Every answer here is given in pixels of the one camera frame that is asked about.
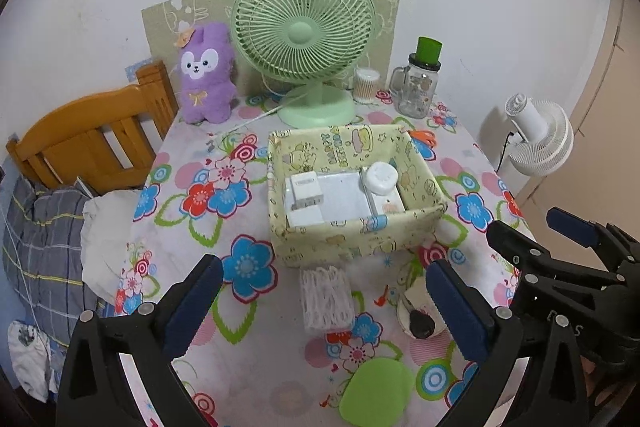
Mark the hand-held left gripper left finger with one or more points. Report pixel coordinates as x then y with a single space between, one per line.
192 307

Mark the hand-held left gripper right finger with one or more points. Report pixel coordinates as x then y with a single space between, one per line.
460 312

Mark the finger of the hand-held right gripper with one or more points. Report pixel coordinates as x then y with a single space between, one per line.
572 222
515 242

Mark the yellow patterned storage box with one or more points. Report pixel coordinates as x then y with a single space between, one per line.
350 242

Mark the white adapter box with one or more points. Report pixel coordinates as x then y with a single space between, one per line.
305 217

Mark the white round disc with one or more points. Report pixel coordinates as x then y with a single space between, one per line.
380 177

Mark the small white charger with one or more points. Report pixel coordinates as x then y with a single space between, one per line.
305 187

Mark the person's right hand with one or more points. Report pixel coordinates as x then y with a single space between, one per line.
597 384

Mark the white floor fan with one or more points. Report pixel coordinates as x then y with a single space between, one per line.
542 142

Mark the floral tablecloth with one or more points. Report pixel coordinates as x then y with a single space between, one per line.
270 357

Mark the beige wooden door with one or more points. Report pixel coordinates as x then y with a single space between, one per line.
615 132

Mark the white crumpled bedsheet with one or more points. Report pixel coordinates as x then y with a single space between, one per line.
107 237

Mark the grey plaid blanket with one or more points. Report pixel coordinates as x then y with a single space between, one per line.
45 257

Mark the white patterned cloth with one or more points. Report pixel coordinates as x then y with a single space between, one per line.
30 357

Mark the glass mug jar green lid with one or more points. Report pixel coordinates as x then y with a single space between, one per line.
415 92

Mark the wooden bed headboard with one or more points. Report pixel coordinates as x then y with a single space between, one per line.
90 122

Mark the clear cotton swab jar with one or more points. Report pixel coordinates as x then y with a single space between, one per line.
366 87

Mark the purple plush toy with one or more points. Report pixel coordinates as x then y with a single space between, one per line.
205 72

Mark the green desk fan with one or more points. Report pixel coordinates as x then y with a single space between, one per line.
300 32

